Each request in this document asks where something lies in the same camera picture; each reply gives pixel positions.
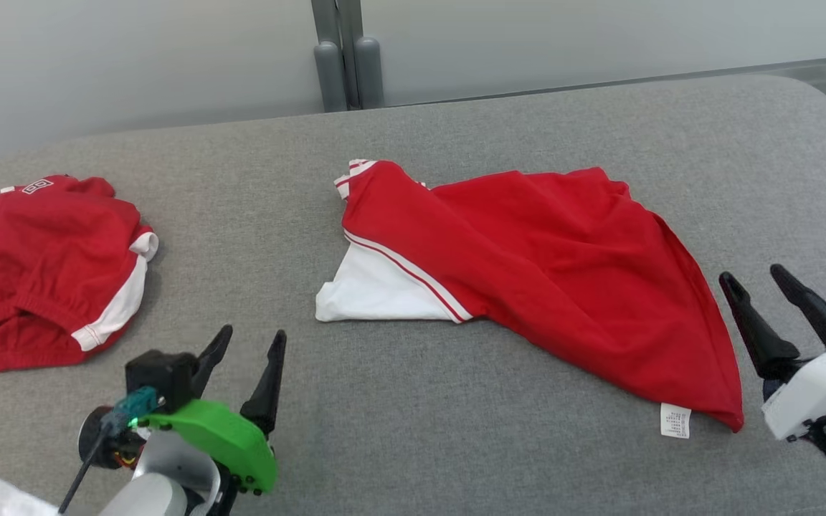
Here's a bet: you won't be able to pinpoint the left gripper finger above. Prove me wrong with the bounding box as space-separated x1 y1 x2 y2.
241 330 287 434
194 325 233 398

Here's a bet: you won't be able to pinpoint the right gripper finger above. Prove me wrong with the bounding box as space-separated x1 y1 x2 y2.
771 264 826 350
719 272 801 378

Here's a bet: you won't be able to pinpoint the red shorts with white trim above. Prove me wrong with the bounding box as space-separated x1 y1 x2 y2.
0 174 159 383

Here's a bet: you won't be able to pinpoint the teal left camera connector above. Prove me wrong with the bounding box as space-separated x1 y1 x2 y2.
108 387 159 431

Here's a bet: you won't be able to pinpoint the red shirt with white sleeves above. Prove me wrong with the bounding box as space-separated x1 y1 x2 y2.
315 159 745 439

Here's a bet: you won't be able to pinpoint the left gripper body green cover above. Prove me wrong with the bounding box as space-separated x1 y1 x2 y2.
142 399 279 495

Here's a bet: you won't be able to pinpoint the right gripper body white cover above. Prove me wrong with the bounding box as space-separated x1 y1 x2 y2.
762 333 826 441

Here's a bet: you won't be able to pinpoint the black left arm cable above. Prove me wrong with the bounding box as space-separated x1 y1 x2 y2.
58 423 109 513

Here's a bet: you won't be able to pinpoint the grey double partition post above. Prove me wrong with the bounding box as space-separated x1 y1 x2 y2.
310 0 385 113

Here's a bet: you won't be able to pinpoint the grey partition base rail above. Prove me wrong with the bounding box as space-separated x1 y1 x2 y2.
384 57 826 110

